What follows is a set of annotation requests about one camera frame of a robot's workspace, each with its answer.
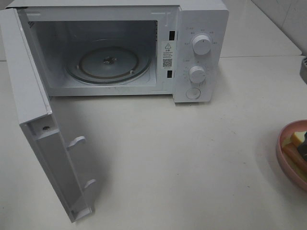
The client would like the white microwave oven body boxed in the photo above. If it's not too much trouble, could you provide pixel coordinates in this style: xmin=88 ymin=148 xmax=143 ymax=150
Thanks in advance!
xmin=4 ymin=0 xmax=229 ymax=103

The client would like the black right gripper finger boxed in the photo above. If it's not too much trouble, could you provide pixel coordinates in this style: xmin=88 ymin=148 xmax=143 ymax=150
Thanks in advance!
xmin=297 ymin=132 xmax=307 ymax=161

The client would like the glass microwave turntable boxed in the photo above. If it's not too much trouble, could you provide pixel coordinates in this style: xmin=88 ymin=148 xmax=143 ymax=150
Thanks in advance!
xmin=66 ymin=46 xmax=152 ymax=84

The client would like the upper white power knob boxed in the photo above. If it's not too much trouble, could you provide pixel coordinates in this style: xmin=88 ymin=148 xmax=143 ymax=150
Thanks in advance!
xmin=192 ymin=34 xmax=212 ymax=55

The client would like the round door release button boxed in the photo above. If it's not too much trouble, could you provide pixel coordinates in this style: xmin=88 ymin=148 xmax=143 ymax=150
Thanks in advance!
xmin=186 ymin=88 xmax=201 ymax=100

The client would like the white bread slice top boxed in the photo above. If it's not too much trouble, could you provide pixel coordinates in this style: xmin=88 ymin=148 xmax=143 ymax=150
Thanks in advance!
xmin=290 ymin=131 xmax=307 ymax=147

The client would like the white timer knob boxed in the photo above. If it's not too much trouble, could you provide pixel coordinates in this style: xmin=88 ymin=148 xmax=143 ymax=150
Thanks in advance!
xmin=189 ymin=66 xmax=207 ymax=84

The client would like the white warning label sticker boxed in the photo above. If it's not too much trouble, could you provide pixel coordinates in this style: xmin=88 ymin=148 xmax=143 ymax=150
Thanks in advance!
xmin=160 ymin=40 xmax=177 ymax=69

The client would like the white microwave door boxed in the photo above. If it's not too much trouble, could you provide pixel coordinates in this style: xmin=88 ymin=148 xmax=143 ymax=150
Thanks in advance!
xmin=0 ymin=8 xmax=93 ymax=222

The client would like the pink round plate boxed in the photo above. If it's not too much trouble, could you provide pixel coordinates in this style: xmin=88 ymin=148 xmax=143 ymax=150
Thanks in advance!
xmin=276 ymin=119 xmax=307 ymax=192

